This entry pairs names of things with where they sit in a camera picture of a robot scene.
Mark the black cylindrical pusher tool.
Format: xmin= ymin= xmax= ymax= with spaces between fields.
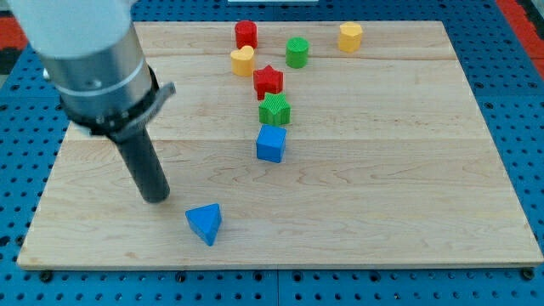
xmin=116 ymin=129 xmax=170 ymax=203

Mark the blue triangle block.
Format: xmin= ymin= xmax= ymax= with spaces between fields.
xmin=185 ymin=203 xmax=222 ymax=247

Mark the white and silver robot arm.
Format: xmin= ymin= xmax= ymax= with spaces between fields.
xmin=8 ymin=0 xmax=176 ymax=203

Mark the blue cube block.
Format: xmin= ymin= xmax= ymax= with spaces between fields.
xmin=256 ymin=124 xmax=286 ymax=163

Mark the yellow heart block left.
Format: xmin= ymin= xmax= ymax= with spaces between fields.
xmin=229 ymin=45 xmax=255 ymax=77

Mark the yellow heart block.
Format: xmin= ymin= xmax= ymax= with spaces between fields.
xmin=337 ymin=21 xmax=364 ymax=53
xmin=229 ymin=45 xmax=255 ymax=77

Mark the green star block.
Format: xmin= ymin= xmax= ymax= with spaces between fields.
xmin=258 ymin=93 xmax=291 ymax=126

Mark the red star block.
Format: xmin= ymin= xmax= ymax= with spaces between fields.
xmin=252 ymin=65 xmax=284 ymax=100

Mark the wooden board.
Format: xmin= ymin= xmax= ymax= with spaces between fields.
xmin=18 ymin=21 xmax=543 ymax=270

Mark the red cylinder block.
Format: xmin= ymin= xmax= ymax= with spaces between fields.
xmin=235 ymin=20 xmax=258 ymax=48

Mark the green cylinder block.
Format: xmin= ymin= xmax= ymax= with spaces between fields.
xmin=286 ymin=37 xmax=309 ymax=69

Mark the yellow heart block right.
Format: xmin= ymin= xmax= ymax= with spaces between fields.
xmin=337 ymin=21 xmax=364 ymax=53

